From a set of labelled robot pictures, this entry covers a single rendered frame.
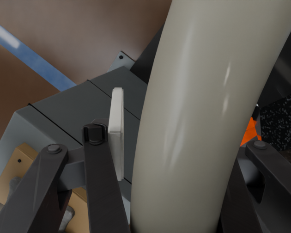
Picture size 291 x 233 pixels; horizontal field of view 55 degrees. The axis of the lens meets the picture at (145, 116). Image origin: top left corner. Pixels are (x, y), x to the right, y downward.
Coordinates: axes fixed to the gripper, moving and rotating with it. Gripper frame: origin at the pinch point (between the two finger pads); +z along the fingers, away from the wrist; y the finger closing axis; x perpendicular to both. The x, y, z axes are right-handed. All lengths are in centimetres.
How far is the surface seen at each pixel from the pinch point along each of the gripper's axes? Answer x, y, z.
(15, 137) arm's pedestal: -27, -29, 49
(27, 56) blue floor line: -27, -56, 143
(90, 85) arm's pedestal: -24, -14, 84
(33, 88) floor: -45, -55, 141
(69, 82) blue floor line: -39, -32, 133
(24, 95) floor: -50, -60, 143
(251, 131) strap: -52, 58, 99
